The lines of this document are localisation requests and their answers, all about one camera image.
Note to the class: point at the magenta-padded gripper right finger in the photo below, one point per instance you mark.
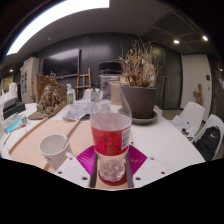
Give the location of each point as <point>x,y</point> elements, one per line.
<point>150,171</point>

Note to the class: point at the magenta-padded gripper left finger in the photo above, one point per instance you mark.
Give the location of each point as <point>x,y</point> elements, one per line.
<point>71,171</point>

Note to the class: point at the clear bottle with red label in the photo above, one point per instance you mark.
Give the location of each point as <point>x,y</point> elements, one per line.
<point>111,136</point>

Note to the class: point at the white printed mug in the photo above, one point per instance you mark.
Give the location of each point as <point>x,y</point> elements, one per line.
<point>55,156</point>

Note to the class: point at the thin paintbrush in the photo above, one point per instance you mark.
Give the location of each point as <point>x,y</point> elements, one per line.
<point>71,131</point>

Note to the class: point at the grey plant saucer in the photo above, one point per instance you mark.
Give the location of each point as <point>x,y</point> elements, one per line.
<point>145,120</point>

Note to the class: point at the stack of papers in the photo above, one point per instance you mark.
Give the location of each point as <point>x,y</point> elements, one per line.
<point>182,125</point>

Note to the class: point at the crumpled printed paper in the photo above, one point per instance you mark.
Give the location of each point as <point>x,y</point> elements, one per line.
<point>78,110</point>

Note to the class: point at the black backpack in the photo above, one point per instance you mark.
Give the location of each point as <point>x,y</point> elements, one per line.
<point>208,143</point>

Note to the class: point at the dried plant in grey pot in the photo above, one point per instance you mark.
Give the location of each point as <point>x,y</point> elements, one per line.
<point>140,100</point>

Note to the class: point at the white plastic chair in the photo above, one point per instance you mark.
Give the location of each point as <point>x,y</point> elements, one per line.
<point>195,111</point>
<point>216,121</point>
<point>87,95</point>

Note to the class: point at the teal plastic pack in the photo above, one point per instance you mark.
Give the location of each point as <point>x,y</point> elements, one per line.
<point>13,124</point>

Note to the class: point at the green labelled spray bottle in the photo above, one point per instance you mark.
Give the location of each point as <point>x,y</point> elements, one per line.
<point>70,95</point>

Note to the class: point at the black printer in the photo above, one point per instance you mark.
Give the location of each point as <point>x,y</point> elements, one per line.
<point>13,108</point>

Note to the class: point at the wooden easel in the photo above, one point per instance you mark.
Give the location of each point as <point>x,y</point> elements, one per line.
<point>83,83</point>

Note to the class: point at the wooden figure statue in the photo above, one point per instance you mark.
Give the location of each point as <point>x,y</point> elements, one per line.
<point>198,95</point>

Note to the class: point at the white notice board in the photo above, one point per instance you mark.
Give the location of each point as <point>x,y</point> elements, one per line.
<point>29,78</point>

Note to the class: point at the round ceiling spotlight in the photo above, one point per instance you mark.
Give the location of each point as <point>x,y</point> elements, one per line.
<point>176,41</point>
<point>205,38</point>

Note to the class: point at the long ceiling light panel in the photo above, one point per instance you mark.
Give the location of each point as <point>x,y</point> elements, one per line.
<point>60,11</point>

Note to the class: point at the black wall screen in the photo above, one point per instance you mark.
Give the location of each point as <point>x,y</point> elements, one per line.
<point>61,63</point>

